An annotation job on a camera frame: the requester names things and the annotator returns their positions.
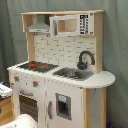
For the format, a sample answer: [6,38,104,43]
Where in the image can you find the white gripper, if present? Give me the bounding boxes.
[0,84,12,98]

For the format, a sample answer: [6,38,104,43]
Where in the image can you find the white oven door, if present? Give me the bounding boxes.
[13,87,45,128]

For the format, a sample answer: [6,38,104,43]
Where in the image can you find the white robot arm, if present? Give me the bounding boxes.
[0,83,38,128]

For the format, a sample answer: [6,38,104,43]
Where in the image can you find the white wooden toy kitchen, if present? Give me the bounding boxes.
[8,10,115,128]

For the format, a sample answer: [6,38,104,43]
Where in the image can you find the left red stove knob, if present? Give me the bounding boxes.
[14,76,19,82]

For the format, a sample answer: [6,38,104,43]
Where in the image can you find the red stove knob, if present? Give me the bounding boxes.
[32,81,39,87]
[14,76,19,82]

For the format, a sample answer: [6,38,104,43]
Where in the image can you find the right red stove knob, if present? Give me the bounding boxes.
[32,81,39,87]

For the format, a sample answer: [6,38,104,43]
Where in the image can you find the black stovetop red burners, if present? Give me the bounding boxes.
[20,61,57,73]

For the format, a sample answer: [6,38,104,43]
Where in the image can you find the grey backdrop curtain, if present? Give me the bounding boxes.
[0,0,128,128]

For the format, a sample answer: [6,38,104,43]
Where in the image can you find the white cabinet door dispenser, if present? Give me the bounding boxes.
[46,80,83,128]

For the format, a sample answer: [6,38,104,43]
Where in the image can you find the grey range hood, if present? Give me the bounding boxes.
[28,15,50,33]

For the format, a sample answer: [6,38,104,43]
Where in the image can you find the metal toy sink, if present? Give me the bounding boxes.
[53,67,93,81]

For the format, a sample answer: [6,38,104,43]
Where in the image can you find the black toy faucet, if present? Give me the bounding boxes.
[76,50,96,71]

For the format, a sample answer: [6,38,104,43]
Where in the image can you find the white microwave door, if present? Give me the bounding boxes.
[50,13,93,37]

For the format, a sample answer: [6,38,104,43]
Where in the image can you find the grey cabinet door handle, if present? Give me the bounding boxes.
[48,101,52,119]

